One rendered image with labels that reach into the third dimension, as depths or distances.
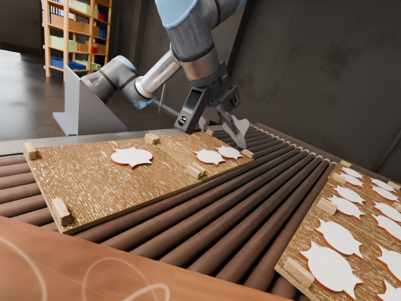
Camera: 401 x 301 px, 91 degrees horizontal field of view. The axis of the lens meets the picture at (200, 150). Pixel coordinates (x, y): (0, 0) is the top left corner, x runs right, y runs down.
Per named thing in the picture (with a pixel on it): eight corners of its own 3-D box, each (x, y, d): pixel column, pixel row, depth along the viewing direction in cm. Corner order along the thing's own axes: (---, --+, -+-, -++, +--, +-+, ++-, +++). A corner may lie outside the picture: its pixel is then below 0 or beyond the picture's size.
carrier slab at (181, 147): (145, 140, 88) (145, 137, 87) (203, 133, 119) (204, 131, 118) (202, 183, 70) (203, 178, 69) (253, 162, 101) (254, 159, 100)
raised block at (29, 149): (24, 150, 56) (22, 141, 55) (32, 149, 57) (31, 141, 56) (28, 160, 53) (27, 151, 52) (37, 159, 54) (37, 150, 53)
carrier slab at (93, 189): (22, 153, 57) (22, 148, 56) (145, 141, 88) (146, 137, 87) (61, 238, 38) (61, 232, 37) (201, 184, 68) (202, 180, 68)
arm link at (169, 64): (129, 83, 109) (199, 8, 73) (148, 104, 114) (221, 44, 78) (114, 92, 101) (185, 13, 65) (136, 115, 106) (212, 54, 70)
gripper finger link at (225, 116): (243, 129, 46) (218, 101, 44) (239, 134, 45) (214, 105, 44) (233, 133, 50) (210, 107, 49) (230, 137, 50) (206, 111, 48)
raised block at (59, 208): (51, 209, 41) (51, 198, 40) (61, 206, 43) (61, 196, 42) (59, 228, 38) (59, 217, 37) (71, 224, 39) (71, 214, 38)
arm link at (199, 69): (196, 63, 36) (170, 61, 41) (204, 85, 39) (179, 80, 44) (222, 42, 38) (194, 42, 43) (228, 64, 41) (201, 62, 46)
